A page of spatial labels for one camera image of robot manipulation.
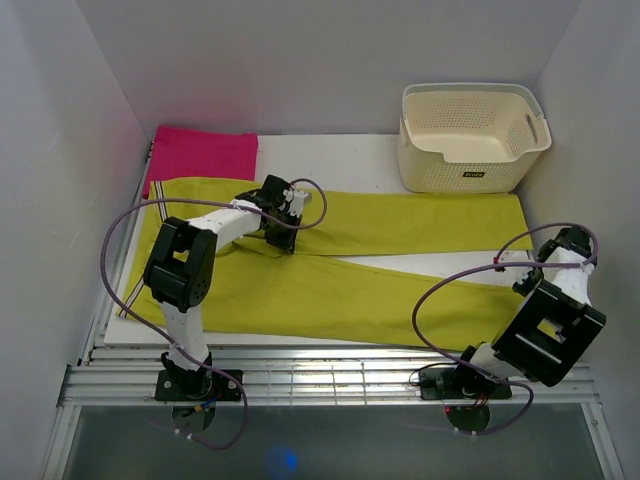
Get yellow-green trousers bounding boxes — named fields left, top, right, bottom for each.
left=115, top=175, right=535, bottom=353

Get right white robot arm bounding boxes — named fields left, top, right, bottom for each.
left=451, top=225, right=606, bottom=397

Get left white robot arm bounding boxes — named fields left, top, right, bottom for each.
left=143, top=175, right=311, bottom=400

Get folded pink trousers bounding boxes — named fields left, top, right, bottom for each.
left=142, top=125, right=259, bottom=199

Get cream perforated plastic basket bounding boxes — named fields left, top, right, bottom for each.
left=397, top=82, right=552, bottom=193

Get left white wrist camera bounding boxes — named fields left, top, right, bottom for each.
left=280, top=187, right=312, bottom=217

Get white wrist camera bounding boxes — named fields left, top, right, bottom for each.
left=492, top=249, right=539, bottom=273
left=280, top=187, right=312, bottom=217

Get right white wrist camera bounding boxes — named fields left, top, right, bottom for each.
left=492, top=249, right=539, bottom=273

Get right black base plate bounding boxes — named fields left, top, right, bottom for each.
left=407, top=367, right=513, bottom=434

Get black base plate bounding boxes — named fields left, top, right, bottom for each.
left=407, top=367, right=513, bottom=434
left=153, top=369, right=241, bottom=433

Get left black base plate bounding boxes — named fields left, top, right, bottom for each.
left=153, top=369, right=241, bottom=433

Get aluminium rail frame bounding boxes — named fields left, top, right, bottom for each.
left=41, top=344, right=626, bottom=480

